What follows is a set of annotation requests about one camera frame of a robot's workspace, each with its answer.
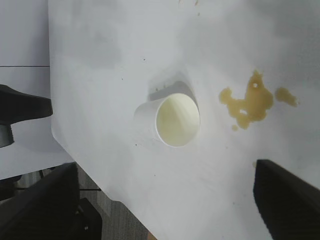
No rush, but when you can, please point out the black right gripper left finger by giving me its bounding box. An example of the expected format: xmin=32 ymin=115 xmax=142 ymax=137
xmin=0 ymin=162 xmax=81 ymax=240

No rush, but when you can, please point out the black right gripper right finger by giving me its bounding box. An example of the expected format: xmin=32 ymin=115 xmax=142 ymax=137
xmin=252 ymin=159 xmax=320 ymax=240

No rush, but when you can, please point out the white paper cup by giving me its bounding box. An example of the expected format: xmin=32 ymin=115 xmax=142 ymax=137
xmin=133 ymin=92 xmax=201 ymax=148

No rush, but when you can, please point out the black equipment under table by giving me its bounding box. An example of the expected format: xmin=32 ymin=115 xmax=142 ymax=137
xmin=76 ymin=196 xmax=104 ymax=240

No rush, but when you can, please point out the yellow liquid spill puddle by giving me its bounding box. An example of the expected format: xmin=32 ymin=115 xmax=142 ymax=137
xmin=218 ymin=69 xmax=300 ymax=131

